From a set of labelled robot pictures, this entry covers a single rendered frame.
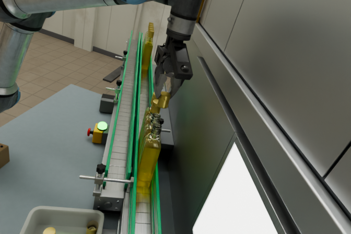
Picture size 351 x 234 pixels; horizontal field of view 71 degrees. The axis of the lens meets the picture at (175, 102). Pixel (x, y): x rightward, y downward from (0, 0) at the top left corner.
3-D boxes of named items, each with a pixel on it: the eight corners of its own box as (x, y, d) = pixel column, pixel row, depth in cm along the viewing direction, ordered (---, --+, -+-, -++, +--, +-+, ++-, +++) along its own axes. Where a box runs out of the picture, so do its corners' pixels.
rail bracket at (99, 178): (129, 200, 83) (136, 173, 77) (77, 195, 79) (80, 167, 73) (129, 192, 86) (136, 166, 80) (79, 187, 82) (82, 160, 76)
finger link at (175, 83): (172, 90, 85) (175, 66, 80) (178, 100, 80) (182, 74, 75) (164, 91, 84) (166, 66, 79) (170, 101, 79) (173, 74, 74)
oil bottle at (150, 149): (149, 188, 90) (163, 143, 80) (133, 186, 89) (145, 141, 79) (149, 176, 95) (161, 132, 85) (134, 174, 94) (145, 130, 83)
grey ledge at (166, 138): (169, 160, 120) (175, 142, 114) (151, 158, 118) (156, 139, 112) (160, 77, 201) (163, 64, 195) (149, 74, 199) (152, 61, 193)
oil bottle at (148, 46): (147, 70, 182) (156, 32, 168) (140, 68, 180) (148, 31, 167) (147, 67, 187) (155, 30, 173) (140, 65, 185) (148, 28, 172)
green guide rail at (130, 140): (127, 188, 87) (130, 172, 83) (124, 188, 86) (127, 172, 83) (139, 40, 236) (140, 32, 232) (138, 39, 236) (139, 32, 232)
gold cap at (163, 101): (169, 108, 79) (172, 96, 77) (159, 108, 77) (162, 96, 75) (165, 102, 82) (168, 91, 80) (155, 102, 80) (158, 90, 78)
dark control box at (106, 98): (112, 114, 145) (114, 102, 141) (98, 112, 144) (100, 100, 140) (114, 107, 152) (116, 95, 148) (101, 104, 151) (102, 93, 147)
